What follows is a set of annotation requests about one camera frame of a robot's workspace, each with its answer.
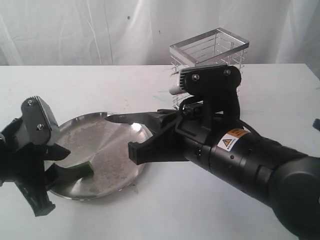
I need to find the black handled paring knife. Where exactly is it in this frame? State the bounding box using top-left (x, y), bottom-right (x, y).
top-left (105, 112), bottom-right (155, 125)

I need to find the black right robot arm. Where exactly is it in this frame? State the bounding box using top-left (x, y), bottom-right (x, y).
top-left (125, 109), bottom-right (320, 240)

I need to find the green cucumber piece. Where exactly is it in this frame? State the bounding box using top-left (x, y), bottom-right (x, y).
top-left (67, 161), bottom-right (94, 179)

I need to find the chrome wire utensil rack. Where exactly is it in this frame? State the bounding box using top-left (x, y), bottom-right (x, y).
top-left (168, 27), bottom-right (250, 111)

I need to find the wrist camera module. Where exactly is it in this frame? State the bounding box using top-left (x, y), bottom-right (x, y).
top-left (169, 64), bottom-right (242, 118)
top-left (21, 96), bottom-right (60, 146)

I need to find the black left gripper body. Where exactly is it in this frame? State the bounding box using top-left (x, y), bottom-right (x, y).
top-left (0, 139), bottom-right (48, 186)

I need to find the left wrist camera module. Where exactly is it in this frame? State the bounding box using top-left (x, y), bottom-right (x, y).
top-left (21, 96), bottom-right (60, 146)

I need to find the white backdrop curtain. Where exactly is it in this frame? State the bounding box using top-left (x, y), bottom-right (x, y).
top-left (0, 0), bottom-right (320, 69)

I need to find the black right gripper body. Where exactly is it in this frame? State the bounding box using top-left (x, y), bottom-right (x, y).
top-left (159, 109), bottom-right (240, 173)

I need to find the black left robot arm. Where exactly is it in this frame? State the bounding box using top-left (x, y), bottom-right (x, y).
top-left (0, 118), bottom-right (71, 217)

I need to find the round stainless steel plate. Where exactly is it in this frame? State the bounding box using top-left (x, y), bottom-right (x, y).
top-left (51, 112), bottom-right (152, 201)

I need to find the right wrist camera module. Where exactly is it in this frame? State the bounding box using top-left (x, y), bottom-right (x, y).
top-left (169, 64), bottom-right (242, 118)

